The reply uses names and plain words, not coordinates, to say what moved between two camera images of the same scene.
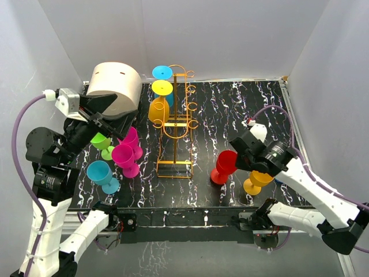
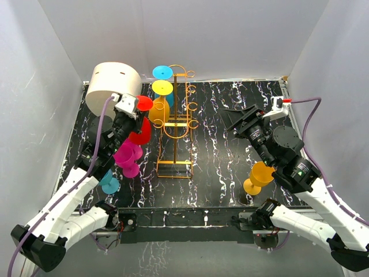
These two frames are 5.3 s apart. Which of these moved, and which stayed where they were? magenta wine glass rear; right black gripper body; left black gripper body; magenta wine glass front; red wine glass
Moved: right black gripper body; left black gripper body; red wine glass
Stayed: magenta wine glass rear; magenta wine glass front
